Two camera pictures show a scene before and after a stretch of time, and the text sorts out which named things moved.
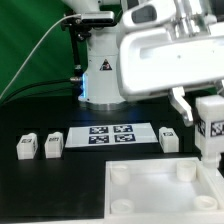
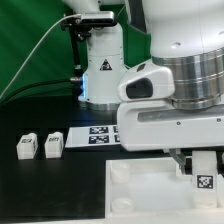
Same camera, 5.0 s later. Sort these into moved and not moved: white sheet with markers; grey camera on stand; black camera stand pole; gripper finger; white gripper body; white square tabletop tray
Moved: gripper finger; white gripper body
Not moved: black camera stand pole; white square tabletop tray; grey camera on stand; white sheet with markers
